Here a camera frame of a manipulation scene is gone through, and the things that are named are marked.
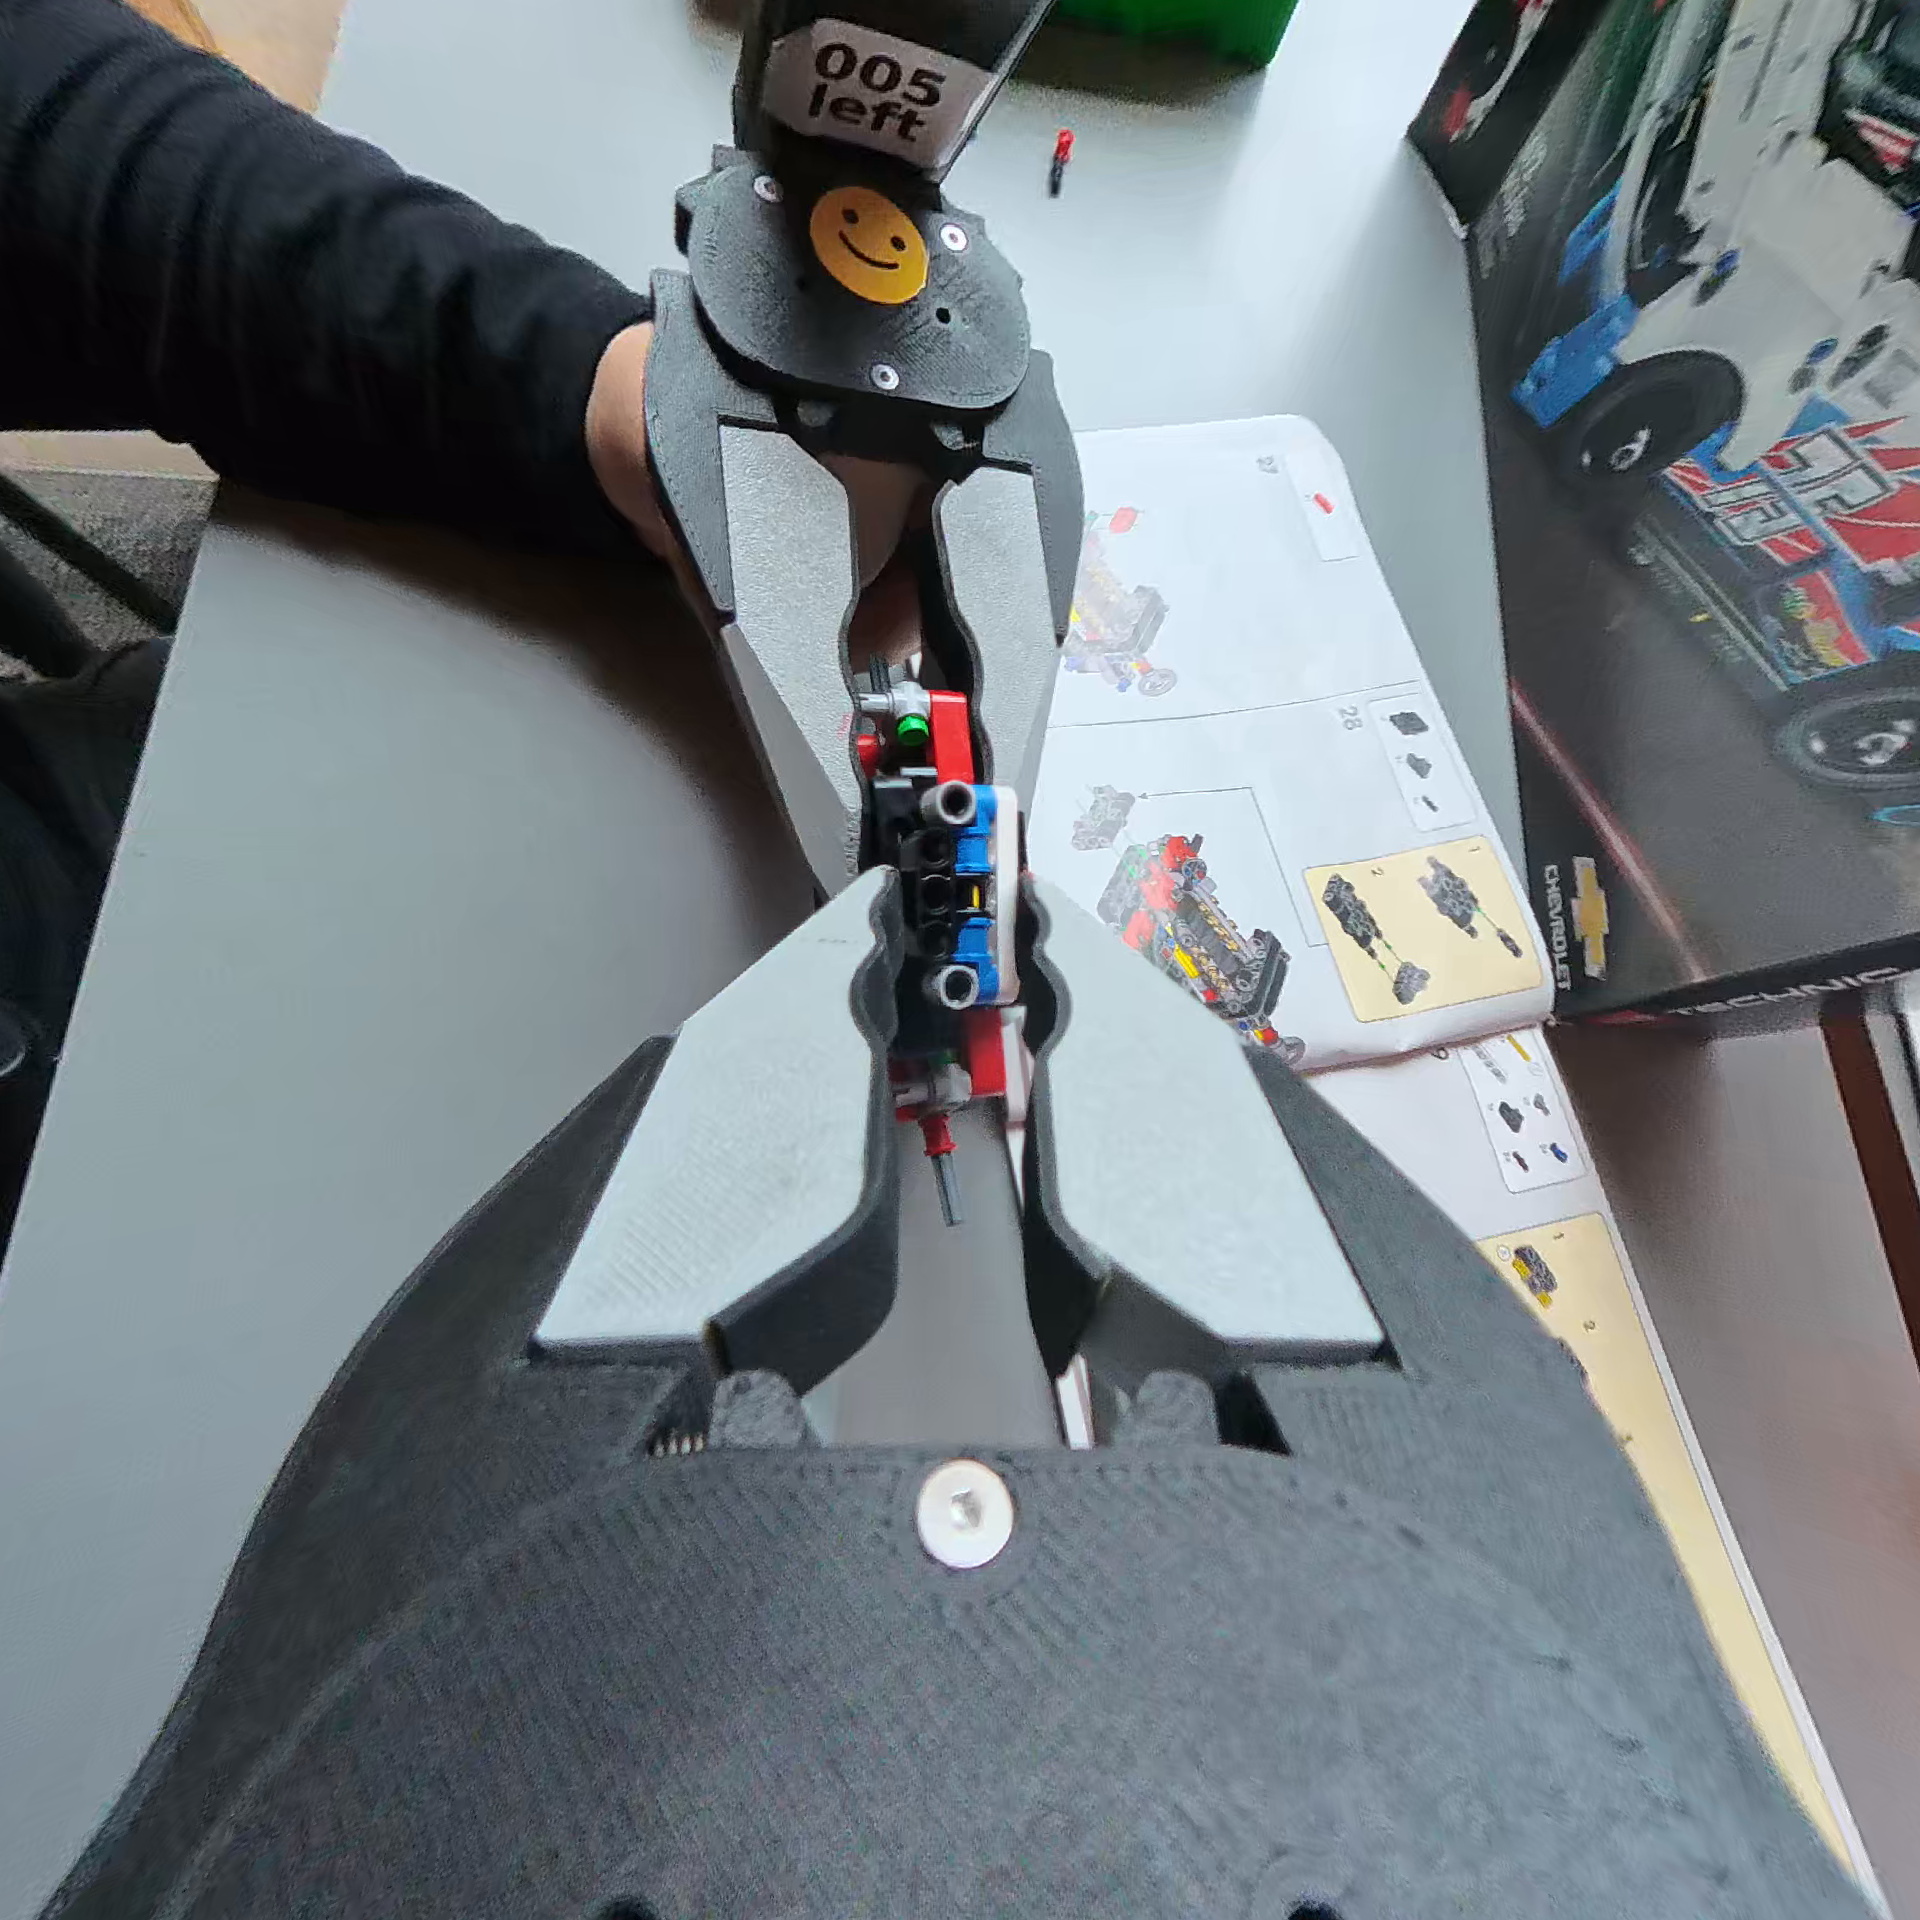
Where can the person's left hand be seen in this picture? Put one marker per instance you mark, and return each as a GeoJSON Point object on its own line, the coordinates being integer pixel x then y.
{"type": "Point", "coordinates": [623, 434]}

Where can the multicoloured lego car assembly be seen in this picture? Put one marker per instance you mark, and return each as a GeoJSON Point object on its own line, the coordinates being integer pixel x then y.
{"type": "Point", "coordinates": [953, 869]}

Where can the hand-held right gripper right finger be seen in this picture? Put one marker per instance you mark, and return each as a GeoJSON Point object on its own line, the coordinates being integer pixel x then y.
{"type": "Point", "coordinates": [1184, 1184]}

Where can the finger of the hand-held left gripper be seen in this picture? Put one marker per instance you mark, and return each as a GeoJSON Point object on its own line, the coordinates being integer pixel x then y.
{"type": "Point", "coordinates": [787, 570]}
{"type": "Point", "coordinates": [1003, 585]}

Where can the small red black lego pin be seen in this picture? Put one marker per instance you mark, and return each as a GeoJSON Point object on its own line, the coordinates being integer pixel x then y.
{"type": "Point", "coordinates": [1063, 164]}

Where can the person's left forearm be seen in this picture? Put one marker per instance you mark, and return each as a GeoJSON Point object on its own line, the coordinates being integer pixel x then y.
{"type": "Point", "coordinates": [299, 270]}

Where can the dark lego set box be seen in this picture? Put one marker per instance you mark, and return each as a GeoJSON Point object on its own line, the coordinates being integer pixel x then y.
{"type": "Point", "coordinates": [1724, 524]}

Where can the person's dark clothed torso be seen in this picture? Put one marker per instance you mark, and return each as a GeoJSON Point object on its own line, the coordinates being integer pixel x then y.
{"type": "Point", "coordinates": [60, 838]}

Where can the lego instruction booklet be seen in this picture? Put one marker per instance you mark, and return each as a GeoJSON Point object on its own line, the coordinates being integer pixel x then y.
{"type": "Point", "coordinates": [1259, 628]}

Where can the green plastic container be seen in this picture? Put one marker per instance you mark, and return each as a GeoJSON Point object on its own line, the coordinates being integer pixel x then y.
{"type": "Point", "coordinates": [1184, 28]}

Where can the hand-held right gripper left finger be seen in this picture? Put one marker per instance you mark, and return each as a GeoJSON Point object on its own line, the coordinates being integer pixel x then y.
{"type": "Point", "coordinates": [720, 1170]}

